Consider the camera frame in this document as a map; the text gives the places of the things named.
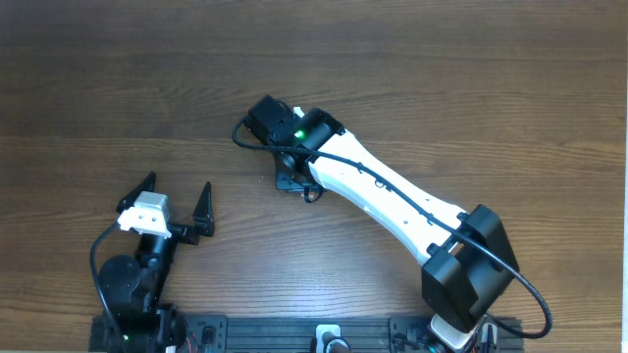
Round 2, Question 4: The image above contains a mounting rail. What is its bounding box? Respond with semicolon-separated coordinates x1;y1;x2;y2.
90;314;525;353

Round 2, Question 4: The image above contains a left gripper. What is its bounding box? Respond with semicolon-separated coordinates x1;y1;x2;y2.
115;171;217;246

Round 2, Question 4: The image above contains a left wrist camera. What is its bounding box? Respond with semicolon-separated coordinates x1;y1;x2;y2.
116;190;172;240

